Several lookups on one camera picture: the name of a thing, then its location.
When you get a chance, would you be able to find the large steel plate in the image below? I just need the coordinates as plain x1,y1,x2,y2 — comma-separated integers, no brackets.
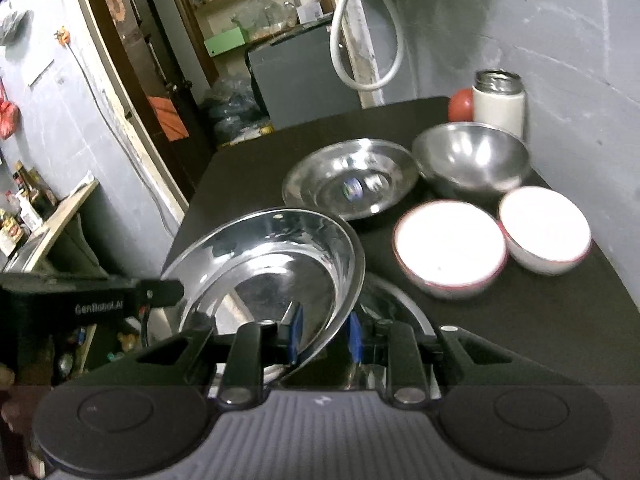
142,207,366,382

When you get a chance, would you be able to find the white bowl red rim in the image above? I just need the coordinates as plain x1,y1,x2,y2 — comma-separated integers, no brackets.
498,186,592,275
392,200,508,300

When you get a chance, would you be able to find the steel plate with sticker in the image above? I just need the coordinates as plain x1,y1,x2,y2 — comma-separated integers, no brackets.
281,139,419,221

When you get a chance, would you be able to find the deep steel bowl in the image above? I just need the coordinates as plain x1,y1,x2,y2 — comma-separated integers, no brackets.
411,122,532,202

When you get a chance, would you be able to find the wooden side shelf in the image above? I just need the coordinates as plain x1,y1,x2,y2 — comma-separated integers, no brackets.
1,172,99,273

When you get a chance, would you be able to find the steel plate under gripper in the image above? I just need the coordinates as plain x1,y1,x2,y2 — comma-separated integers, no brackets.
346,272,435,389

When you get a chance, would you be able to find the orange crate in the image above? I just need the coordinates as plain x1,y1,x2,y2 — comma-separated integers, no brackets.
148,96,189,142

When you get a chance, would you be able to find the dark grey cabinet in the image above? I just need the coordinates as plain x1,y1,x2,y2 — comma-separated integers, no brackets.
245,22,361,130

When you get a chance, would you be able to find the red ball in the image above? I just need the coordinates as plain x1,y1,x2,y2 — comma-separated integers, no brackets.
448,88,474,122

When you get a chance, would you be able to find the white steel thermos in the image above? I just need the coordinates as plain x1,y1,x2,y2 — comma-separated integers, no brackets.
472,70,526,140

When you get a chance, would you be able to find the green box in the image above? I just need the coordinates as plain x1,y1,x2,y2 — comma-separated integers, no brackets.
204,27,247,58

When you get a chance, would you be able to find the white hose loop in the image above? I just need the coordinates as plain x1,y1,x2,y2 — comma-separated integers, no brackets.
328,0,406,94

